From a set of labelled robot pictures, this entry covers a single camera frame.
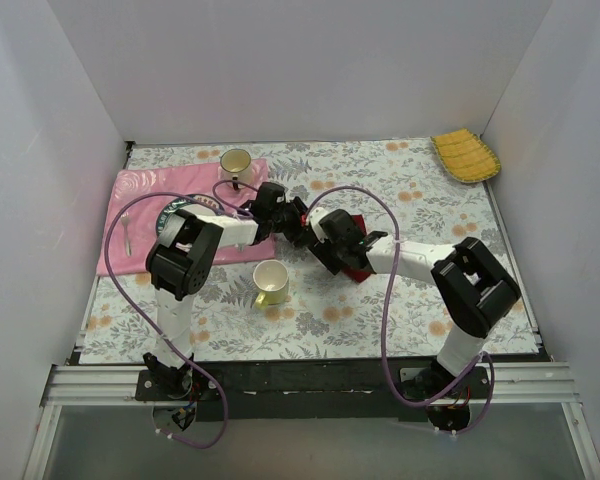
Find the dark red cloth napkin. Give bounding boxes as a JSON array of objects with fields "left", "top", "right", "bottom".
[{"left": 340, "top": 214, "right": 378, "bottom": 283}]

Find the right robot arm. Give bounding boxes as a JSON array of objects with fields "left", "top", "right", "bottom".
[{"left": 303, "top": 208, "right": 521, "bottom": 407}]

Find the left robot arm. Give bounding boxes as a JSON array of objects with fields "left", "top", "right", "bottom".
[{"left": 143, "top": 182, "right": 308, "bottom": 400}]

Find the yellow mug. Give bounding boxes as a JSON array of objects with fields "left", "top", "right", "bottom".
[{"left": 253, "top": 259, "right": 289, "bottom": 308}]

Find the white plate blue rim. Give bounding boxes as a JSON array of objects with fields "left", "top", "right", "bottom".
[{"left": 155, "top": 194, "right": 224, "bottom": 236}]

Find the floral tablecloth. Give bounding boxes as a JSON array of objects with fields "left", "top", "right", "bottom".
[{"left": 80, "top": 138, "right": 512, "bottom": 364}]

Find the pink placemat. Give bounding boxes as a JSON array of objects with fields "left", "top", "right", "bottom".
[{"left": 105, "top": 163, "right": 275, "bottom": 275}]

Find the yellow bamboo tray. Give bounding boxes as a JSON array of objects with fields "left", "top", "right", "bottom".
[{"left": 431, "top": 128, "right": 501, "bottom": 184}]

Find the silver fork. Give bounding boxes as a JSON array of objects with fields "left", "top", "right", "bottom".
[{"left": 120, "top": 212, "right": 132, "bottom": 257}]

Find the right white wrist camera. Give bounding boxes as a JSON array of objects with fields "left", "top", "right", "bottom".
[{"left": 303, "top": 207, "right": 331, "bottom": 246}]

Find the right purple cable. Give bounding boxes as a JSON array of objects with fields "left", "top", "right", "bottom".
[{"left": 304, "top": 185, "right": 496, "bottom": 435}]

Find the purple cable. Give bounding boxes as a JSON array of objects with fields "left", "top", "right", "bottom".
[
  {"left": 104, "top": 179, "right": 261, "bottom": 450},
  {"left": 304, "top": 185, "right": 496, "bottom": 435}
]

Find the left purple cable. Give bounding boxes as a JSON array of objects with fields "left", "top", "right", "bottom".
[{"left": 104, "top": 179, "right": 261, "bottom": 450}]

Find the white mug black handle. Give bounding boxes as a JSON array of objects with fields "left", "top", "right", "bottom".
[{"left": 220, "top": 149, "right": 254, "bottom": 191}]

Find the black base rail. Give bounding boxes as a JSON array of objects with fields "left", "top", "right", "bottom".
[{"left": 134, "top": 357, "right": 489, "bottom": 422}]

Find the aluminium frame rail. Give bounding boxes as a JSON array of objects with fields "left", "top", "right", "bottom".
[{"left": 27, "top": 359, "right": 600, "bottom": 479}]

